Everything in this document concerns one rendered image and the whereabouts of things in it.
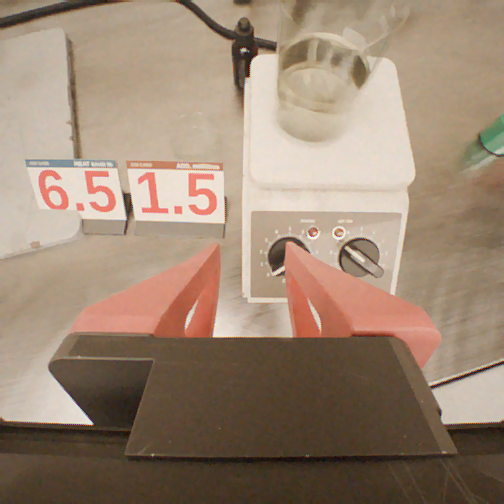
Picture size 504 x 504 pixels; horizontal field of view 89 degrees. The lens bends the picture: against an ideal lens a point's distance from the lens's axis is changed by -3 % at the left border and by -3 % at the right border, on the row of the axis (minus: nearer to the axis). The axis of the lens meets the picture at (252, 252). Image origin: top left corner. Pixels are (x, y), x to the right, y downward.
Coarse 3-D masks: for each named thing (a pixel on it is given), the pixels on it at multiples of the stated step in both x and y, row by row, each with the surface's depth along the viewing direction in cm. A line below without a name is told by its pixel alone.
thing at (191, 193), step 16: (144, 176) 25; (160, 176) 25; (176, 176) 25; (192, 176) 25; (208, 176) 25; (144, 192) 25; (160, 192) 25; (176, 192) 25; (192, 192) 25; (208, 192) 25; (144, 208) 26; (160, 208) 26; (176, 208) 26; (192, 208) 26; (208, 208) 26
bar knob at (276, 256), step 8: (280, 240) 21; (288, 240) 20; (296, 240) 20; (272, 248) 21; (280, 248) 21; (304, 248) 19; (272, 256) 21; (280, 256) 21; (272, 264) 20; (280, 264) 20; (272, 272) 20; (280, 272) 20
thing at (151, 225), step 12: (132, 192) 25; (144, 216) 26; (156, 216) 26; (168, 216) 26; (180, 216) 26; (144, 228) 26; (156, 228) 26; (168, 228) 26; (180, 228) 26; (192, 228) 26; (204, 228) 26; (216, 228) 26
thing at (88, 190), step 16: (32, 176) 25; (48, 176) 25; (64, 176) 25; (80, 176) 25; (96, 176) 25; (112, 176) 25; (48, 192) 26; (64, 192) 26; (80, 192) 26; (96, 192) 26; (112, 192) 25; (48, 208) 26; (64, 208) 26; (80, 208) 26; (96, 208) 26; (112, 208) 26
